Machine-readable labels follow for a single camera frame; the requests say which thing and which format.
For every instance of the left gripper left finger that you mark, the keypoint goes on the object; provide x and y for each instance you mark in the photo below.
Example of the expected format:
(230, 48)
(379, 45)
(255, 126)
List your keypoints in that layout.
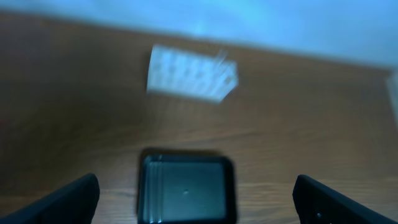
(62, 205)

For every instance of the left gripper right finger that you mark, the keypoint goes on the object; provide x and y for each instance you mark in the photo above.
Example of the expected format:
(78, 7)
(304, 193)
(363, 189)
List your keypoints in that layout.
(326, 208)

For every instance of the black tray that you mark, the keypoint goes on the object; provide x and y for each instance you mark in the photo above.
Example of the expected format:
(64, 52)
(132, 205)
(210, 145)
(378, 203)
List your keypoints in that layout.
(199, 186)

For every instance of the white test tube rack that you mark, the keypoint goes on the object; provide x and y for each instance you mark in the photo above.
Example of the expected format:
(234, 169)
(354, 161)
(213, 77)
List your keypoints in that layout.
(186, 74)

